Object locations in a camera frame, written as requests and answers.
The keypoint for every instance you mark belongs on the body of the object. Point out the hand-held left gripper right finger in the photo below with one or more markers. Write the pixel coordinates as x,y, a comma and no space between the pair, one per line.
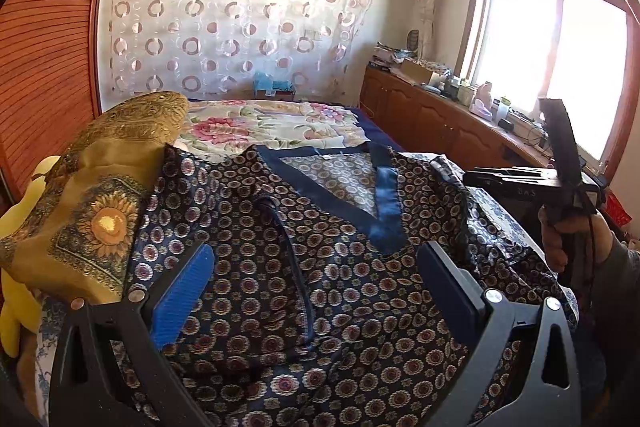
450,289

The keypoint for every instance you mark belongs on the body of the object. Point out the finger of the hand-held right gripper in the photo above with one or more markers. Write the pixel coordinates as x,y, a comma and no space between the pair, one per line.
500,174
505,191

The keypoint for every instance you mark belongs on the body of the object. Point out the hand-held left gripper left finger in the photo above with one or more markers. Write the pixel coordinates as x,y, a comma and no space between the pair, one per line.
182,292

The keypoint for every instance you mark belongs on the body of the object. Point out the navy patterned satin pajama top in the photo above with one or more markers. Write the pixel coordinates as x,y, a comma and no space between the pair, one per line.
325,287

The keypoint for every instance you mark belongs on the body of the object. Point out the person's right forearm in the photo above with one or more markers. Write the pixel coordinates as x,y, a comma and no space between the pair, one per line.
617,297

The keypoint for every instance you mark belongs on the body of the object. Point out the person's right hand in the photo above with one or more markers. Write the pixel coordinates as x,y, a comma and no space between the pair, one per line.
580,239

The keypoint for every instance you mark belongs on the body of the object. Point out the blue white floral sheet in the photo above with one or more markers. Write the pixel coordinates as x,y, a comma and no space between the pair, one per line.
500,217

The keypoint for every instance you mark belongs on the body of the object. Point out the grey device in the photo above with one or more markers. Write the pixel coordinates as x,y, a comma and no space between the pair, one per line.
520,124

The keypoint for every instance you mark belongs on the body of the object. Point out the white plastic bottle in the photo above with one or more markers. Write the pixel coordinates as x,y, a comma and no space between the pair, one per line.
502,112

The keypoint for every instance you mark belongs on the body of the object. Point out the red paper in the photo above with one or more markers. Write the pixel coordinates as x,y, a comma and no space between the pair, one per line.
619,211

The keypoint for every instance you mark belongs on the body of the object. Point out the wooden cabinet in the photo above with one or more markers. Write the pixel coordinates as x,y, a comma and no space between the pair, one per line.
430,117

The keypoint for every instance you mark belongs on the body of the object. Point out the window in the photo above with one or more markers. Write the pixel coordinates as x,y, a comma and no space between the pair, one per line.
545,42

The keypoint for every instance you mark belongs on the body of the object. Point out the gold sunflower pillow cloth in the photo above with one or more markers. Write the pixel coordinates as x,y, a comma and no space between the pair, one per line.
95,202

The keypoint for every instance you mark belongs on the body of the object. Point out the navy bed sheet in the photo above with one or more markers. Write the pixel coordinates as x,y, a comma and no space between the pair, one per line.
380,134

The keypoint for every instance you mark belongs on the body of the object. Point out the cardboard box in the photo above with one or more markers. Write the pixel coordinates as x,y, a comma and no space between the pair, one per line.
417,71

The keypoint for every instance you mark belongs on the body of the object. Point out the stack of papers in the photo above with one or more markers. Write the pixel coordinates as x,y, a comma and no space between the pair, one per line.
390,57

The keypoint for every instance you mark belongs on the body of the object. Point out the yellow plush toy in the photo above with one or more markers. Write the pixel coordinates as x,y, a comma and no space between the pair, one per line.
17,312

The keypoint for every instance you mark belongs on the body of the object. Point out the pink floral quilt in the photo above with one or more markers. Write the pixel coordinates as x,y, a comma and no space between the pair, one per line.
265,127

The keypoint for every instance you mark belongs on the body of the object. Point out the blue box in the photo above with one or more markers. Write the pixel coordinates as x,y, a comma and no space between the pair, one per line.
270,84

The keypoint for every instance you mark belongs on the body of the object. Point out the wooden headboard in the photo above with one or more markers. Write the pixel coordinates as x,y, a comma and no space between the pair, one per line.
47,57

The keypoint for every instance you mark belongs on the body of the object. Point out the sheer curtain with circles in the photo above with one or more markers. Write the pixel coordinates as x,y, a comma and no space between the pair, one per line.
235,22

